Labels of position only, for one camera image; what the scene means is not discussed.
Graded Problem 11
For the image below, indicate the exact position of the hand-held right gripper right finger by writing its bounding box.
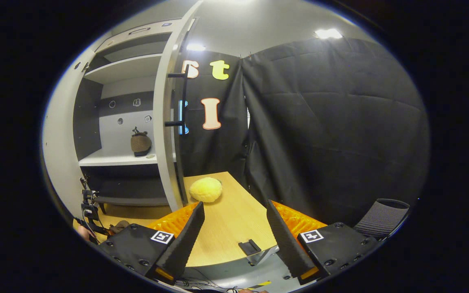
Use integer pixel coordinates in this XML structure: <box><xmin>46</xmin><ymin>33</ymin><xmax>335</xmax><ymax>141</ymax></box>
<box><xmin>266</xmin><ymin>199</ymin><xmax>382</xmax><ymax>285</ymax></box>

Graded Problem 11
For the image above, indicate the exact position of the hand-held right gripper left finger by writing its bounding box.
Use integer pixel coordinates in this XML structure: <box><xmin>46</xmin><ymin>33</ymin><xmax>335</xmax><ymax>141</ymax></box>
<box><xmin>95</xmin><ymin>201</ymin><xmax>206</xmax><ymax>284</ymax></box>

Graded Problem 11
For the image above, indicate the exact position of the grey shoe cabinet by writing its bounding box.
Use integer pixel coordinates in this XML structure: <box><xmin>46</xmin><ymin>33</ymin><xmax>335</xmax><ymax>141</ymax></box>
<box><xmin>73</xmin><ymin>18</ymin><xmax>183</xmax><ymax>214</ymax></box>

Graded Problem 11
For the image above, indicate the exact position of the grey cabinet drawer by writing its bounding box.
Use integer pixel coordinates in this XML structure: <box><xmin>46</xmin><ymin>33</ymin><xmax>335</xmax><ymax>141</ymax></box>
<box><xmin>94</xmin><ymin>18</ymin><xmax>183</xmax><ymax>56</ymax></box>

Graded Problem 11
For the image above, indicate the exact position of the black metal table clamp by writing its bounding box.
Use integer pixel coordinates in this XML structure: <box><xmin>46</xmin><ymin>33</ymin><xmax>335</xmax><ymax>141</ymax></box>
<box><xmin>238</xmin><ymin>239</ymin><xmax>280</xmax><ymax>266</ymax></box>

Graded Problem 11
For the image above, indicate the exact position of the yellow plush ball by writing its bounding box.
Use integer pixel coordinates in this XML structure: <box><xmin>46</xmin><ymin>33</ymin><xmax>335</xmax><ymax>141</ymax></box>
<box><xmin>188</xmin><ymin>177</ymin><xmax>223</xmax><ymax>203</ymax></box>

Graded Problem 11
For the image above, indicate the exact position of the black ribbed chair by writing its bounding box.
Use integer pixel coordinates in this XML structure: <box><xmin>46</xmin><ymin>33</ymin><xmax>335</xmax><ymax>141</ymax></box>
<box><xmin>353</xmin><ymin>198</ymin><xmax>410</xmax><ymax>241</ymax></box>

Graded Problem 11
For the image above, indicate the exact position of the black backdrop cloth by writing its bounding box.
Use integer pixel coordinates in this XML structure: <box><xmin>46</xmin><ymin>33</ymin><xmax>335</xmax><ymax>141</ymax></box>
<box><xmin>175</xmin><ymin>37</ymin><xmax>431</xmax><ymax>228</ymax></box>

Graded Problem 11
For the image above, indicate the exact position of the tangle of black cables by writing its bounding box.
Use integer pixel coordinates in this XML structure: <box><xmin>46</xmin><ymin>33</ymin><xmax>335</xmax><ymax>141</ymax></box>
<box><xmin>175</xmin><ymin>277</ymin><xmax>240</xmax><ymax>293</ymax></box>

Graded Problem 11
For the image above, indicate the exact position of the black right door handle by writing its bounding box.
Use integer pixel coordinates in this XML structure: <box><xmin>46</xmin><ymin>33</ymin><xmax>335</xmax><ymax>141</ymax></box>
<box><xmin>164</xmin><ymin>63</ymin><xmax>190</xmax><ymax>136</ymax></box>

